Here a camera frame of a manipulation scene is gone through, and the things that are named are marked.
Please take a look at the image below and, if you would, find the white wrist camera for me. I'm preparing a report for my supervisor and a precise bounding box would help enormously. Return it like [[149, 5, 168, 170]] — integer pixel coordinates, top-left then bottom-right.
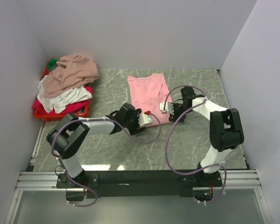
[[159, 102, 174, 115], [138, 111, 153, 127]]

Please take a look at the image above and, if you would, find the red plastic basket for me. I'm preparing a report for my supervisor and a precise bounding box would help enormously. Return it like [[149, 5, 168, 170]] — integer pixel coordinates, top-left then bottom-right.
[[33, 65, 88, 121]]

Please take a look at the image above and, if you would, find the aluminium frame rail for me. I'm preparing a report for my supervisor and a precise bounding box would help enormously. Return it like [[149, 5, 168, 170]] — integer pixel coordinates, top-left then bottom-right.
[[5, 123, 272, 224]]

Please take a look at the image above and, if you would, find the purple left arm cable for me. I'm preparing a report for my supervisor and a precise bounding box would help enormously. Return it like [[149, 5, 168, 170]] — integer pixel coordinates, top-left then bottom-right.
[[50, 112, 161, 207]]

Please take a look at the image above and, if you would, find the magenta t shirt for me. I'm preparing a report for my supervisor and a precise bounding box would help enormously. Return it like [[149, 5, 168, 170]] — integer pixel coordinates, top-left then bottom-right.
[[32, 86, 93, 115]]

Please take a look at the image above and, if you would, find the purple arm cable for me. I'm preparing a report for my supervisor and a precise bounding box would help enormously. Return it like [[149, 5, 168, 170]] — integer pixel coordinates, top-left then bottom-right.
[[163, 85, 227, 204], [50, 112, 161, 207]]

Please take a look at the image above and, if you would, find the white t shirt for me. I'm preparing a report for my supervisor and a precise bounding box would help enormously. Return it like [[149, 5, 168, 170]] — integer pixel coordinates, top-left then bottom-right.
[[37, 76, 92, 114]]

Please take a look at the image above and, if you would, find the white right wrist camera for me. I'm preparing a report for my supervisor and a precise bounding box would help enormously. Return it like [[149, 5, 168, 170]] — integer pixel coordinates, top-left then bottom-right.
[[159, 102, 174, 115]]

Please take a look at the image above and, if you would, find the beige t shirt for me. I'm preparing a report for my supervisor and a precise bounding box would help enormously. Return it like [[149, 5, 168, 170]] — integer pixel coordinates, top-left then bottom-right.
[[42, 55, 99, 98]]

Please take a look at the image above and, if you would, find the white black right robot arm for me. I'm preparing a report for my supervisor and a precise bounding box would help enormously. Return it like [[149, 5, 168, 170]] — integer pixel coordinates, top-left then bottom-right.
[[160, 85, 244, 187]]

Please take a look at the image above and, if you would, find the pink t shirt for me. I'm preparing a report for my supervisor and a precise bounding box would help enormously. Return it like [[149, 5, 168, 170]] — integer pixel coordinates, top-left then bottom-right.
[[127, 73, 172, 125]]

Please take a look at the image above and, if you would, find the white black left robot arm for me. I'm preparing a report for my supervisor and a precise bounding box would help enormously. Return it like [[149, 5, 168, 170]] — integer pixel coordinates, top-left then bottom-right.
[[47, 103, 153, 188]]

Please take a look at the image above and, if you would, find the green garment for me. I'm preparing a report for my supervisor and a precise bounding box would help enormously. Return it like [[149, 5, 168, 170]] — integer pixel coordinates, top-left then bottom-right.
[[48, 58, 57, 70]]

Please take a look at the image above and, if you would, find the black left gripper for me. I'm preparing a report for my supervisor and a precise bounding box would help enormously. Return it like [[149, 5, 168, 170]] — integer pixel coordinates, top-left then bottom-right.
[[124, 109, 146, 135]]

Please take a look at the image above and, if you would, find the black base beam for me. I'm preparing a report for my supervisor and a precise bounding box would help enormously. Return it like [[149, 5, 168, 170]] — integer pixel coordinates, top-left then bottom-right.
[[56, 170, 226, 202]]

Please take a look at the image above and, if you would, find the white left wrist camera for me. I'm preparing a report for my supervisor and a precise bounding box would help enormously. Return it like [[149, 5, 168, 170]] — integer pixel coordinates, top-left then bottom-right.
[[138, 111, 153, 127]]

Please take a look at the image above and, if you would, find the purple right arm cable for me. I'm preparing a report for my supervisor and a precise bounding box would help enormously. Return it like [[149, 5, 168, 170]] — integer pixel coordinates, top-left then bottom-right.
[[163, 85, 227, 204]]

